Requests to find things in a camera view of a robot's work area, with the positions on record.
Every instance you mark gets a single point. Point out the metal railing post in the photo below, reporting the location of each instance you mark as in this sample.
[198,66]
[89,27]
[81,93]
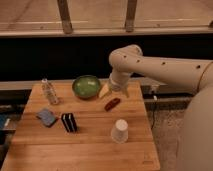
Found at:
[130,15]
[65,16]

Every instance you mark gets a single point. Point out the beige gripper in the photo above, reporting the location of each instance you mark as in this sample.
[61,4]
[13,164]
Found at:
[116,84]

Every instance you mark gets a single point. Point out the dark red oblong object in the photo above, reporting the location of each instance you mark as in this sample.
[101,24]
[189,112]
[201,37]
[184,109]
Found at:
[111,104]

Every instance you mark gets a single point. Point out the green bowl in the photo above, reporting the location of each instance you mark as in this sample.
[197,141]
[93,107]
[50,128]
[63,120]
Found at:
[86,86]

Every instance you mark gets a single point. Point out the black white striped eraser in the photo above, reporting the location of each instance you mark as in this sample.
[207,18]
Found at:
[69,122]

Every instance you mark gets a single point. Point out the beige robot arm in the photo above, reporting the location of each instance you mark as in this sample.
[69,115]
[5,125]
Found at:
[195,150]

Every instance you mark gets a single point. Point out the left metal railing post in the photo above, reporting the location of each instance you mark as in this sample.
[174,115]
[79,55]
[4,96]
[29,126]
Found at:
[65,16]

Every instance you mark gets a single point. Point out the right metal railing post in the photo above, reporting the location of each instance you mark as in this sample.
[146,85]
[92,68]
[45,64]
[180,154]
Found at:
[130,15]

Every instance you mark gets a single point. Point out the clear plastic water bottle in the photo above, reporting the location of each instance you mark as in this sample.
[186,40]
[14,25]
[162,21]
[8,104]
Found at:
[49,92]

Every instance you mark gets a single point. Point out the blue grey sponge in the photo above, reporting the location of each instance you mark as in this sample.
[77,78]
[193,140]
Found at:
[47,117]

